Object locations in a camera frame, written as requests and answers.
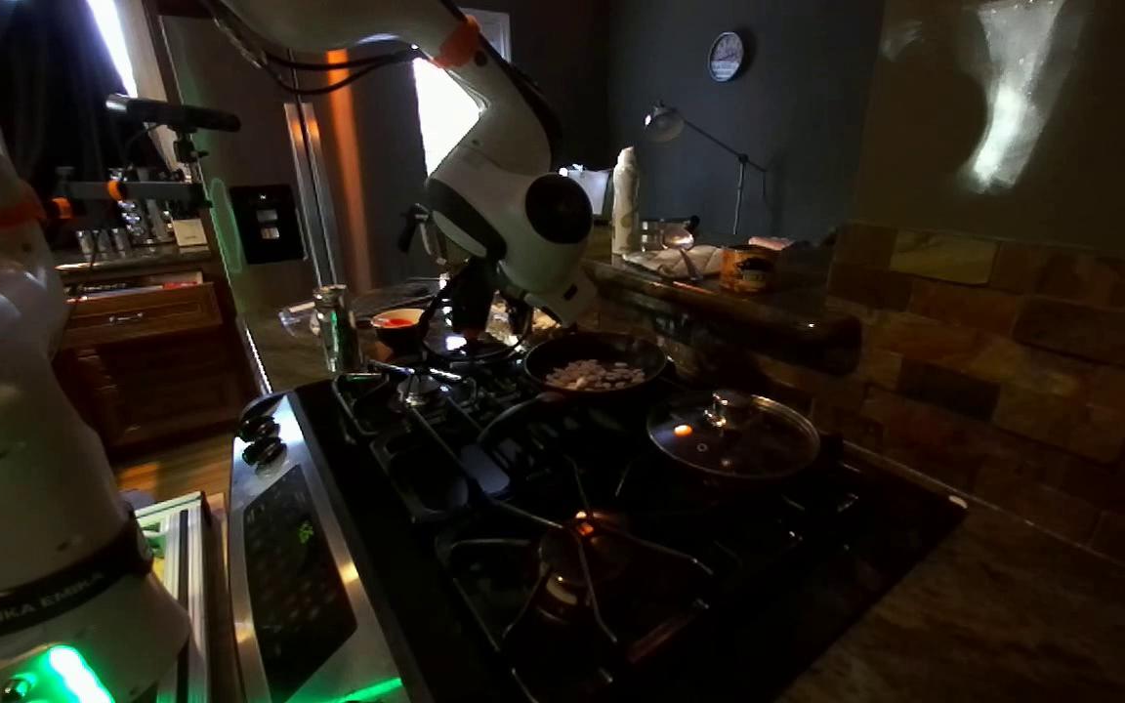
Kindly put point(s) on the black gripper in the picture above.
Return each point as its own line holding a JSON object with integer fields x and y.
{"x": 483, "y": 296}

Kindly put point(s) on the clear plastic container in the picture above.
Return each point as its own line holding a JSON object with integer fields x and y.
{"x": 557, "y": 326}

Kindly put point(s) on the black frying pan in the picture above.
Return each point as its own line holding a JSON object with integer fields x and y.
{"x": 564, "y": 350}

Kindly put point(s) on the small red bowl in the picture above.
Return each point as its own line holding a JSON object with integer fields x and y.
{"x": 400, "y": 320}

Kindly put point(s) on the white food pieces heap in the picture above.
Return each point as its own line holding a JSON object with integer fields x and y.
{"x": 596, "y": 376}

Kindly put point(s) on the clear glass cup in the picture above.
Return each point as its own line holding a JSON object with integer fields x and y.
{"x": 332, "y": 326}

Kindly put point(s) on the white spray bottle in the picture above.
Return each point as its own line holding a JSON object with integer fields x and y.
{"x": 625, "y": 197}

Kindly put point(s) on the stainless steel refrigerator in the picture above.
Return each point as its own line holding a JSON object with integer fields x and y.
{"x": 354, "y": 168}

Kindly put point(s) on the bright window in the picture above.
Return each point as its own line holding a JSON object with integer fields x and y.
{"x": 437, "y": 119}

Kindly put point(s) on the grey folded cloth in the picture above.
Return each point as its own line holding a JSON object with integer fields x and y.
{"x": 673, "y": 260}

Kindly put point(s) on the black desk lamp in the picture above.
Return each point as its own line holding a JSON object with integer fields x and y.
{"x": 663, "y": 123}

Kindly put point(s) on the black stove knob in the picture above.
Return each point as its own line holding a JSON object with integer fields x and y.
{"x": 268, "y": 451}
{"x": 258, "y": 416}

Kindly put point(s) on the wooden drawer cabinet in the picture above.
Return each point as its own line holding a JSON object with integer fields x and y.
{"x": 147, "y": 337}

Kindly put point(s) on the black gas stove top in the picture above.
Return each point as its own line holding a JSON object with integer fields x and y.
{"x": 289, "y": 588}

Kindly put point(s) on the black rod with orange clamp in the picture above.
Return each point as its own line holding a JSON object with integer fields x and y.
{"x": 133, "y": 192}

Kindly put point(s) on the black switch panel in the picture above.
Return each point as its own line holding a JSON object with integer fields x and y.
{"x": 263, "y": 221}

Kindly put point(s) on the round wall clock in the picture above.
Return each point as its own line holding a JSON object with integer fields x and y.
{"x": 728, "y": 54}

